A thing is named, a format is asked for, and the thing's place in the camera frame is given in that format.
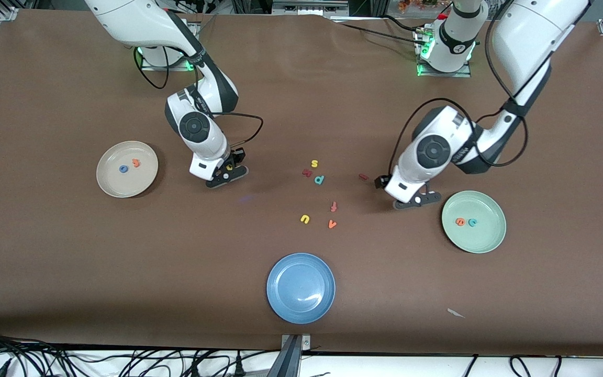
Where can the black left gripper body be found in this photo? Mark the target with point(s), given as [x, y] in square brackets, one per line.
[383, 181]

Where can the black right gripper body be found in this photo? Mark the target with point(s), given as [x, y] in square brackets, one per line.
[237, 156]

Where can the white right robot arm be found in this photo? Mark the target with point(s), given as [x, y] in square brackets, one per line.
[134, 21]

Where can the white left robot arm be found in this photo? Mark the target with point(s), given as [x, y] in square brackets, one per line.
[526, 31]

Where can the green plate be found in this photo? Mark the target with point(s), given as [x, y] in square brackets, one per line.
[482, 238]

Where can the brown beige plate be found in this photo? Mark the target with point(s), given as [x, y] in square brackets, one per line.
[123, 186]

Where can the blue plate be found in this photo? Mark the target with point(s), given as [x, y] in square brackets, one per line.
[300, 288]

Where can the white tape scrap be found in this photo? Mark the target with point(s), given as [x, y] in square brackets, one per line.
[454, 312]

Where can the brown table cover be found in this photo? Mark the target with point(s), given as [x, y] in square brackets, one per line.
[71, 262]

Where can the black power plug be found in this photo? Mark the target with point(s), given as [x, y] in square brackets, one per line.
[194, 370]
[239, 369]

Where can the grey metal mount post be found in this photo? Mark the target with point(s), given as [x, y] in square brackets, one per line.
[292, 356]

